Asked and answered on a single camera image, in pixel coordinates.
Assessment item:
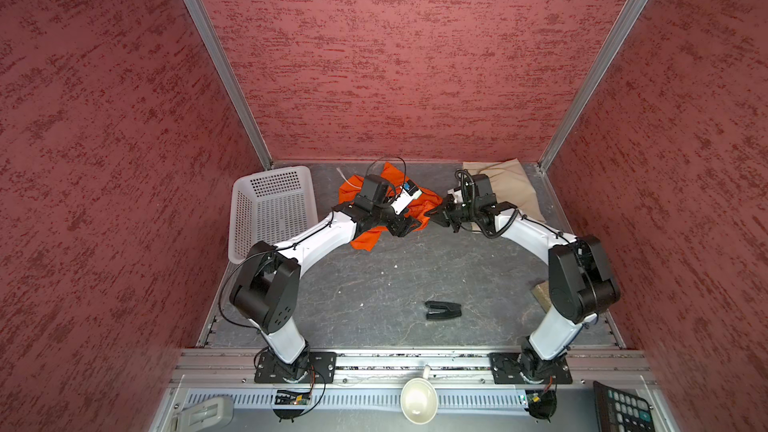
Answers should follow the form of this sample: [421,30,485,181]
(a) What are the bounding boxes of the black calculator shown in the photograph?
[593,381,656,432]

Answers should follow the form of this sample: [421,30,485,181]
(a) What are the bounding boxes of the grey device on rail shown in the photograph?
[165,396,234,432]

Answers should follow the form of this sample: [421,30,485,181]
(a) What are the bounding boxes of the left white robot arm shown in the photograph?
[229,201,421,380]

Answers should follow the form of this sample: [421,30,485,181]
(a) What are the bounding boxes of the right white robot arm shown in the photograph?
[429,195,620,383]

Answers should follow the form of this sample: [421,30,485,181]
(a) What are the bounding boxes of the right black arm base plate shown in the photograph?
[488,351,573,385]

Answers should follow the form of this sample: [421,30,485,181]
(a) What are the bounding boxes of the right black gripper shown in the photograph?
[424,193,480,232]

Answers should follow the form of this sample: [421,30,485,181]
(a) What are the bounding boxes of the black clip on table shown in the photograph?
[424,300,462,321]

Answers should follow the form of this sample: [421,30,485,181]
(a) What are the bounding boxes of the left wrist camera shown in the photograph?
[354,174,423,215]

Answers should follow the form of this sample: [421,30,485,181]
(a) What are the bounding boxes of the orange shorts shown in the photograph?
[338,161,443,252]

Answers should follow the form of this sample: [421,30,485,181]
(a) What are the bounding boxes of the white plastic laundry basket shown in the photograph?
[228,166,318,264]

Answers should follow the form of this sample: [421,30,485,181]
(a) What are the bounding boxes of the brown jar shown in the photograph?
[531,281,552,312]

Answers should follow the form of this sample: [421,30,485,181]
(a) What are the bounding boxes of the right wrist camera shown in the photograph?
[465,174,497,209]

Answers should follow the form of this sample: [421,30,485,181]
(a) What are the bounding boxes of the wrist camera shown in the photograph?
[354,174,423,215]
[465,174,497,209]

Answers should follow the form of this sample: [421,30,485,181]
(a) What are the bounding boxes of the beige drawstring shorts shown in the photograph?
[462,159,546,223]

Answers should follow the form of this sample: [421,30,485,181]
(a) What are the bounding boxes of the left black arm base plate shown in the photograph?
[253,350,338,384]

